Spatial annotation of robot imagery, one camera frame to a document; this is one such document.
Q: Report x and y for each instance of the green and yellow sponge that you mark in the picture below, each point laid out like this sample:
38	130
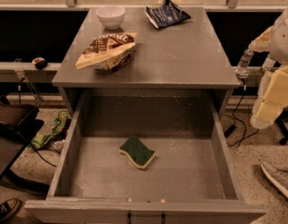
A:
138	153

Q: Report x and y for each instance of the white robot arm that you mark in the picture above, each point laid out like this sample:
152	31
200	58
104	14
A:
273	89

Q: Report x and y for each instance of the grey cabinet counter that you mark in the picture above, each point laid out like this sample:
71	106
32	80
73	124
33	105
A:
184	56

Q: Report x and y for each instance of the open grey top drawer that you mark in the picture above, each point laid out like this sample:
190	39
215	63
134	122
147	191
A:
190	181

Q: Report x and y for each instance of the brown and cream chip bag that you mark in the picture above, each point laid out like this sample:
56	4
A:
108	52

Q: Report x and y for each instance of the blue snack bag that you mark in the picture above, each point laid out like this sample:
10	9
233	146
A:
166	15

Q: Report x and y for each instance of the white ceramic bowl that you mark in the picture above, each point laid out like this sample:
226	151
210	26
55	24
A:
111	17

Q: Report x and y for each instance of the clear plastic water bottle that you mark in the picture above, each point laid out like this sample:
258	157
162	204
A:
245	60

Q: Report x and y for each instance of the green snack bag on floor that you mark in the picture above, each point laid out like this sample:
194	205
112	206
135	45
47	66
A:
58	131

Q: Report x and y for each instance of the yellow black tape measure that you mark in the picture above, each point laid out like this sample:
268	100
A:
39	63

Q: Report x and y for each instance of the black cart on left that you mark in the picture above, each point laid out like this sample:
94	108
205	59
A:
18	127

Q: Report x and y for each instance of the black chair base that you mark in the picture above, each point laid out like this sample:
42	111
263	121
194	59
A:
280	123

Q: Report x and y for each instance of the grey knit sneaker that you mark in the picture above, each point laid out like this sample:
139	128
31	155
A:
278	177

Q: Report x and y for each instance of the black canvas sneaker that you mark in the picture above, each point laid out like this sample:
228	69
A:
9	209

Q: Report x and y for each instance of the grey window ledge rail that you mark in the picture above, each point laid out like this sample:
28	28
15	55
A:
12	72

